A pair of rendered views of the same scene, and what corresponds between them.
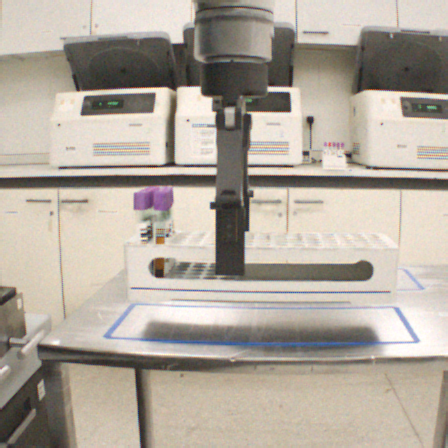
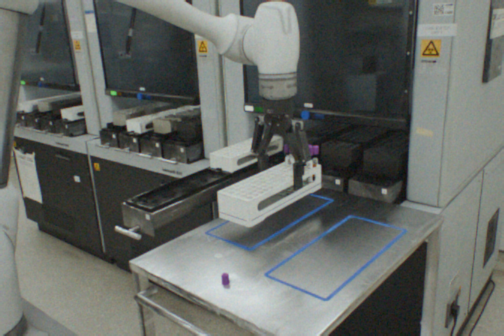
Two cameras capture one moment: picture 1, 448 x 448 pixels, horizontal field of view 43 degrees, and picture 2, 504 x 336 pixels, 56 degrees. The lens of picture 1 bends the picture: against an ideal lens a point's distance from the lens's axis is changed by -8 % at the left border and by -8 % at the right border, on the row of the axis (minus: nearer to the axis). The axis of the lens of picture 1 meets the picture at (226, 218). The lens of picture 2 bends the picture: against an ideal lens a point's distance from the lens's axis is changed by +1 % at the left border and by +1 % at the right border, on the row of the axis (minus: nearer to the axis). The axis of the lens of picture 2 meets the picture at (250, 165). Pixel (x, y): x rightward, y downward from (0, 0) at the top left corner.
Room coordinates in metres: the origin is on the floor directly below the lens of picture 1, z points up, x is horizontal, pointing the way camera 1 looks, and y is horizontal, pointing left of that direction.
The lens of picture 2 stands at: (1.28, -0.94, 1.31)
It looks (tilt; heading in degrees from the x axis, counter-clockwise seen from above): 18 degrees down; 127
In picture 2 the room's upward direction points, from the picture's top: 3 degrees counter-clockwise
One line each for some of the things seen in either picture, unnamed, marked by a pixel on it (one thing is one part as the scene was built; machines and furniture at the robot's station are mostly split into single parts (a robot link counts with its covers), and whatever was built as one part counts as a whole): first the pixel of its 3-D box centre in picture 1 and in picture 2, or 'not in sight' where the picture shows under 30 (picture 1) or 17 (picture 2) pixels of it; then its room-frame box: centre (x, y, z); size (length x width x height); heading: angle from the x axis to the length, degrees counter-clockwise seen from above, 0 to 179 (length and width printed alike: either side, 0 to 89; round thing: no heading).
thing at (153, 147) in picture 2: not in sight; (202, 130); (-0.22, 0.68, 0.78); 0.73 x 0.14 x 0.09; 87
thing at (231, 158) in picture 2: not in sight; (247, 153); (0.32, 0.33, 0.83); 0.30 x 0.10 x 0.06; 87
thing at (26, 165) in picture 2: not in sight; (26, 175); (-1.43, 0.41, 0.43); 0.27 x 0.02 x 0.36; 177
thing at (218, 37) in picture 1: (234, 40); (277, 85); (0.67, -0.01, 1.14); 0.09 x 0.09 x 0.06
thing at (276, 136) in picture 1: (239, 93); not in sight; (2.90, -0.06, 1.24); 0.62 x 0.56 x 0.69; 178
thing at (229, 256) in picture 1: (230, 241); (263, 168); (0.62, 0.00, 0.93); 0.03 x 0.01 x 0.07; 85
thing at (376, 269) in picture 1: (262, 266); (272, 189); (0.67, -0.04, 0.89); 0.30 x 0.10 x 0.06; 85
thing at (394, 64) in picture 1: (410, 99); not in sight; (2.86, -0.92, 1.25); 0.62 x 0.56 x 0.69; 177
